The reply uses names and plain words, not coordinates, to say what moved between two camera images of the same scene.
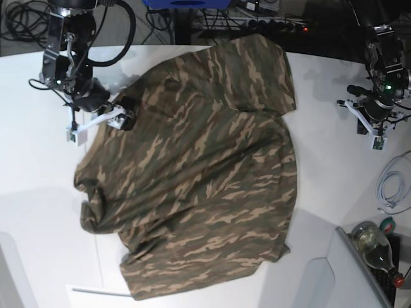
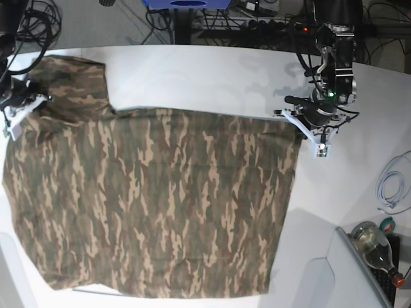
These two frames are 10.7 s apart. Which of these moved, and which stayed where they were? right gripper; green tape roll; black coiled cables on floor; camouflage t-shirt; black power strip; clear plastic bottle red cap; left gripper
Moved: right gripper; camouflage t-shirt; left gripper
Stayed: black power strip; black coiled cables on floor; green tape roll; clear plastic bottle red cap
